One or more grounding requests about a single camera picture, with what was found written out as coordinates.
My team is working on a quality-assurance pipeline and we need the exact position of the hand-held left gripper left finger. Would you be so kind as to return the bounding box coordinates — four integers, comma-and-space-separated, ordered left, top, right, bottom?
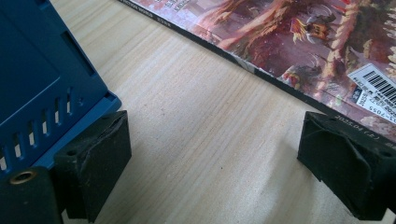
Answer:
54, 110, 133, 223

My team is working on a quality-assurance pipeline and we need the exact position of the blue plastic file basket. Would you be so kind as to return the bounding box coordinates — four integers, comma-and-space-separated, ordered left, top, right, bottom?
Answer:
0, 0, 122, 181

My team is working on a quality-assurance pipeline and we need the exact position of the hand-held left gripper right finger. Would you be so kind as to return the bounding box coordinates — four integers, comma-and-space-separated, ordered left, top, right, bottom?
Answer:
297, 111, 396, 221

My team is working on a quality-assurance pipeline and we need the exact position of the magazine with reddish illustrated cover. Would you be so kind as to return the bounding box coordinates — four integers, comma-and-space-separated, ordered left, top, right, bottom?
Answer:
118, 0, 396, 144

